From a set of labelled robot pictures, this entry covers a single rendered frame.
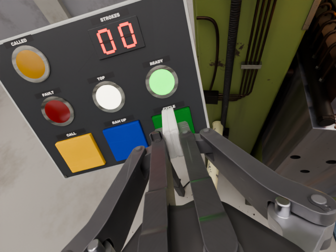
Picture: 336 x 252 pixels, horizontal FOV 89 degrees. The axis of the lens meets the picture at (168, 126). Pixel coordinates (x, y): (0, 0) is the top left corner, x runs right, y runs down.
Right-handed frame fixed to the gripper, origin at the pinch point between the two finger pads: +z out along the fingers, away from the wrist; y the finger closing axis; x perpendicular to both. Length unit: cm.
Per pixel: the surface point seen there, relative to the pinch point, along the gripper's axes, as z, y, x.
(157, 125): 12.5, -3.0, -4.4
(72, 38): 13.3, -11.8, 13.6
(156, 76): 12.9, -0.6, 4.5
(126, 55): 13.3, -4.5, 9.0
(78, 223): 71, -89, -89
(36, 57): 13.0, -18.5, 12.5
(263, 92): 38, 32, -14
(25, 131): 167, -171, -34
